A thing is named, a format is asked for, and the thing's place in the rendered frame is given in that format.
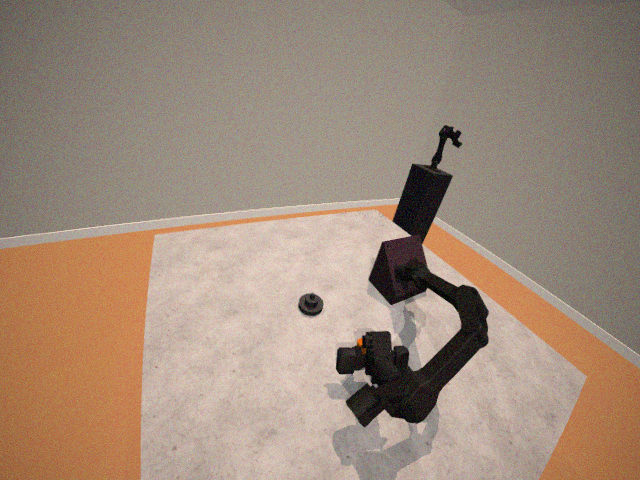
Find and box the orange knob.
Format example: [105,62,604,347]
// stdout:
[356,338,367,354]

